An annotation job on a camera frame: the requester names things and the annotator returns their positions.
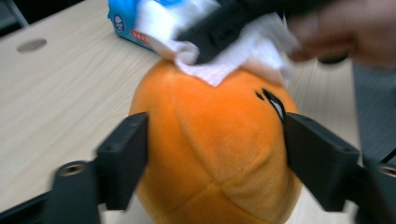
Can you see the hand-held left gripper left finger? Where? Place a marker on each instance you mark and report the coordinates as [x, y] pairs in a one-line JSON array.
[[124, 155]]

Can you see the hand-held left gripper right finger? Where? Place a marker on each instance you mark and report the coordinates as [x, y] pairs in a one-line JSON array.
[[323, 161]]

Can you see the white wet wipe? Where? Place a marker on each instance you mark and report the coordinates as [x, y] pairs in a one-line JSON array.
[[246, 59]]

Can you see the orange round fruit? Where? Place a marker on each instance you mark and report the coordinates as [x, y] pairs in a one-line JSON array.
[[218, 140]]

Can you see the blue wet wipe pack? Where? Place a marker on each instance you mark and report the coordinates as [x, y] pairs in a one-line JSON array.
[[123, 15]]

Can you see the white metal stand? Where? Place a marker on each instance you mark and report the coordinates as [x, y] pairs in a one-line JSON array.
[[17, 12]]

